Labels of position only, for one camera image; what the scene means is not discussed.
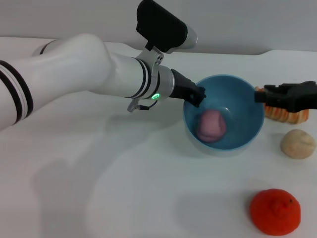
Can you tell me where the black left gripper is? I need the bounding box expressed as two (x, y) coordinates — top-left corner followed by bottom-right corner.
(170, 68), (208, 108)

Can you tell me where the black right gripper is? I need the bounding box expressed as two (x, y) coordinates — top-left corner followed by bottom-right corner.
(254, 80), (317, 114)

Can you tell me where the pink toy peach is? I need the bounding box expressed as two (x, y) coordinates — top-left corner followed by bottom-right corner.
(197, 110), (227, 143)

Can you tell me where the blue bowl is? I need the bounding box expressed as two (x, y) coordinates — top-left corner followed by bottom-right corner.
(183, 74), (265, 156)

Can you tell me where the orange striped toy bread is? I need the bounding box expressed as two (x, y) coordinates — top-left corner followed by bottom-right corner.
(255, 85), (310, 124)

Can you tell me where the beige round toy bun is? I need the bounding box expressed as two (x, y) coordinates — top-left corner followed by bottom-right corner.
(280, 129), (316, 160)

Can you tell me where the orange toy tangerine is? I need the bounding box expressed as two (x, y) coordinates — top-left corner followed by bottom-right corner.
(249, 188), (302, 236)

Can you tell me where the silver wrist connector with cable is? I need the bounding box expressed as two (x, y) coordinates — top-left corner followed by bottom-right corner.
(126, 99), (159, 114)

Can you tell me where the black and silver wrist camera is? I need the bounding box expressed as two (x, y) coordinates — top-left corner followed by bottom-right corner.
(135, 0), (198, 55)

